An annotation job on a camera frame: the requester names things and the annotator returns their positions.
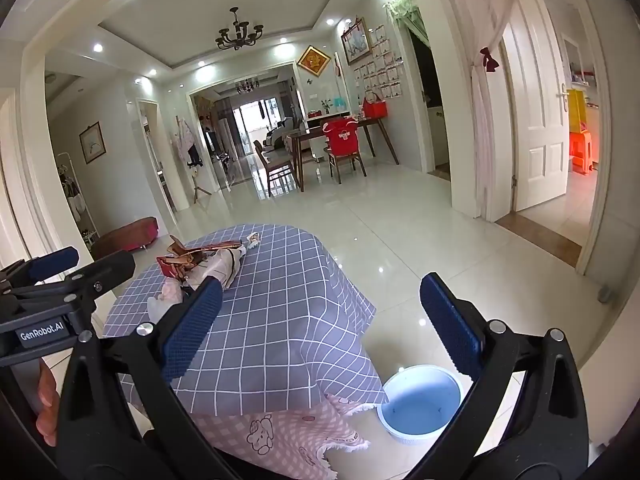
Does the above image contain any white orange plastic bag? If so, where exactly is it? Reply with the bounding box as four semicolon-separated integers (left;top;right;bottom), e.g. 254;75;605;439
146;278;193;324

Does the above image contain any grey white paper packaging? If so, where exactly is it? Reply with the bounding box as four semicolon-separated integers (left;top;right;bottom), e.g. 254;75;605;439
186;245;247;290

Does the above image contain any light blue trash bin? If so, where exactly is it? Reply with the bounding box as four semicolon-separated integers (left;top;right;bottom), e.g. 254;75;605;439
376;364;462;445

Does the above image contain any person's left hand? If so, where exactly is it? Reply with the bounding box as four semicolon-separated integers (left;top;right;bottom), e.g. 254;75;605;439
36;360;60;448

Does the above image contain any red velvet bench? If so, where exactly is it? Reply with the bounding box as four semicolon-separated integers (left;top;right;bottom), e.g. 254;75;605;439
90;217;158;260

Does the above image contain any white clothes rack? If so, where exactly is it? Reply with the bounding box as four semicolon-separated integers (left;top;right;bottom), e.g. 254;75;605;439
55;152;99;249

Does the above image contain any coat rack with clothes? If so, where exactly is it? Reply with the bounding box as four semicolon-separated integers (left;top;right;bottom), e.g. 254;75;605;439
175;116;212;204

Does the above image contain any pink bear-print cloth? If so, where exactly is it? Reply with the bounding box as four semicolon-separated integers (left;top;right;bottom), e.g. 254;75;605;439
193;394;375;480

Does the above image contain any grey checked tablecloth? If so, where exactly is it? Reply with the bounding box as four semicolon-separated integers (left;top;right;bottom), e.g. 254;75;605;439
102;223;391;418

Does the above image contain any wooden dining chair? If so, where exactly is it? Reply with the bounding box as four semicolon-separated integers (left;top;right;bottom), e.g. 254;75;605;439
254;140;299;197

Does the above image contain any wooden dining table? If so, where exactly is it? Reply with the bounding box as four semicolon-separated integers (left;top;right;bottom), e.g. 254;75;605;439
288;117;399;192

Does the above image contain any orange plastic stool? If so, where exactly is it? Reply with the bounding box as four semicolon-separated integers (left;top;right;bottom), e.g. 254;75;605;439
570;132;592;174

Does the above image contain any black chandelier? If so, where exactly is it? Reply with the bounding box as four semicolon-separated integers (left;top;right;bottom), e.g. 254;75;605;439
215;6;265;51

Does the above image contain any chair with red cover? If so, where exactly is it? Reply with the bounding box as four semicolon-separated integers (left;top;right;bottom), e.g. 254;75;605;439
322;116;367;184

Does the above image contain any yellow object behind door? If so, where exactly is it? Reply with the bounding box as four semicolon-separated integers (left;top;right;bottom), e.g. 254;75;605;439
567;89;588;133

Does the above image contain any white panel door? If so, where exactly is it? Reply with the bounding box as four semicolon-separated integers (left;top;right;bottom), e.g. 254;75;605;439
502;0;570;211

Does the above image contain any green door valance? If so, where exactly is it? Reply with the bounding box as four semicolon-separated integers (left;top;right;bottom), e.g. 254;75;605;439
384;0;431;48

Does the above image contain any framed picture left wall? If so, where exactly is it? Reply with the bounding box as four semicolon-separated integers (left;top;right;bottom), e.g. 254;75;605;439
79;122;106;164

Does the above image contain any gold diamond wall decoration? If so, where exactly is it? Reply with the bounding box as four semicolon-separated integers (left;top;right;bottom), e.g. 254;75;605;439
296;44;331;77

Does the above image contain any framed painting right wall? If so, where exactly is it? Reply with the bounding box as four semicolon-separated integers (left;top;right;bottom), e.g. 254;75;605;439
341;18;371;65

